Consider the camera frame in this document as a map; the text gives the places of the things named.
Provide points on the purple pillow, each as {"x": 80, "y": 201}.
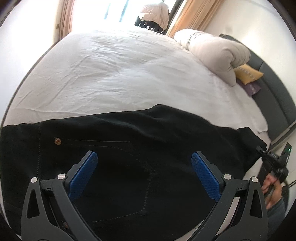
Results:
{"x": 251, "y": 88}

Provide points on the grey headboard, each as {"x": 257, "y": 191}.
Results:
{"x": 274, "y": 101}

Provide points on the tan curtain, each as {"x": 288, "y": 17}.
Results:
{"x": 194, "y": 14}

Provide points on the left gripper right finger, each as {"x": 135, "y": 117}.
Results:
{"x": 249, "y": 221}

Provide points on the grey sleeve forearm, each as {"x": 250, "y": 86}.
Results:
{"x": 276, "y": 215}

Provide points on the yellow pillow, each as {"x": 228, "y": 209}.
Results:
{"x": 246, "y": 74}

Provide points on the black pants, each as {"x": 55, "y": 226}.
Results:
{"x": 144, "y": 186}

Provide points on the chair with beige jacket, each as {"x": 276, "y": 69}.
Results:
{"x": 155, "y": 16}

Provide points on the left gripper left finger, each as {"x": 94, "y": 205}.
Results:
{"x": 49, "y": 212}

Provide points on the person's right hand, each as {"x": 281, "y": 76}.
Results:
{"x": 272, "y": 190}

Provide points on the beige rolled duvet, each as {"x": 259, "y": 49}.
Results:
{"x": 221, "y": 56}

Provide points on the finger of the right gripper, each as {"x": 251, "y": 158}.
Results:
{"x": 260, "y": 150}

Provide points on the white bed sheet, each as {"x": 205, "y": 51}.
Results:
{"x": 106, "y": 72}

